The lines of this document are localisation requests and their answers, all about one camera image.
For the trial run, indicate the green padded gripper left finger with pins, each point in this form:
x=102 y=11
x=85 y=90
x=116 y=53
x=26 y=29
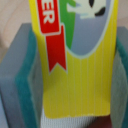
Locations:
x=21 y=84

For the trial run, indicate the yellow butter box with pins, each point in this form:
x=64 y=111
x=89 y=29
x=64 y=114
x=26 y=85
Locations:
x=76 y=41

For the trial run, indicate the green padded gripper right finger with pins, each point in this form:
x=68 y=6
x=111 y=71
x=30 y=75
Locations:
x=119 y=89

